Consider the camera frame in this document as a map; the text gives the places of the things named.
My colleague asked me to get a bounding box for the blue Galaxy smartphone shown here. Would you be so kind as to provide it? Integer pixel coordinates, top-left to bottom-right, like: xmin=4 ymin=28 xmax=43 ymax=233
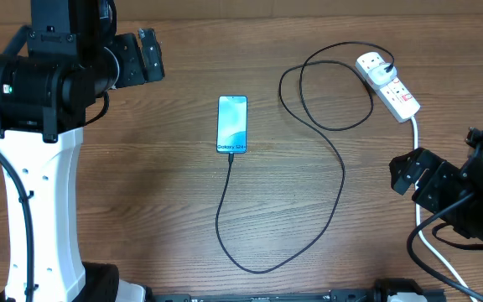
xmin=216 ymin=96 xmax=248 ymax=154

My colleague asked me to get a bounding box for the black charger cable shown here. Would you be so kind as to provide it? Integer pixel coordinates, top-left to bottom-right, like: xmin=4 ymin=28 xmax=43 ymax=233
xmin=215 ymin=40 xmax=396 ymax=275

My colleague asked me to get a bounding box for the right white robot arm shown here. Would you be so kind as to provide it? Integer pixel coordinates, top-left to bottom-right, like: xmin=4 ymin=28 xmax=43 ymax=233
xmin=389 ymin=128 xmax=483 ymax=242

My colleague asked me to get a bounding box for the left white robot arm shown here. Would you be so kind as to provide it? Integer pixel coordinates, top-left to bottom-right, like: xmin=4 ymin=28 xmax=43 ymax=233
xmin=0 ymin=0 xmax=164 ymax=302

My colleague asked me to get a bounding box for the white charger plug adapter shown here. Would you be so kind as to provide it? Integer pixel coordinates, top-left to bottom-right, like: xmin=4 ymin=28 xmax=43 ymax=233
xmin=368 ymin=64 xmax=397 ymax=88

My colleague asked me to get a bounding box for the white power strip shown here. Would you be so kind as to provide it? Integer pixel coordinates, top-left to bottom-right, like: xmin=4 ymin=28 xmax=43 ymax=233
xmin=356 ymin=52 xmax=420 ymax=122

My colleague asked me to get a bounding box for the white power strip cord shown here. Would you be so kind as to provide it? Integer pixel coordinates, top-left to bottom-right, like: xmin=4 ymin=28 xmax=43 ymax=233
xmin=410 ymin=116 xmax=478 ymax=302

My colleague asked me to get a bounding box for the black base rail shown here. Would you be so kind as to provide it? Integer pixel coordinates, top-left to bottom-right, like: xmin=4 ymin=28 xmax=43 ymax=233
xmin=152 ymin=278 xmax=447 ymax=302

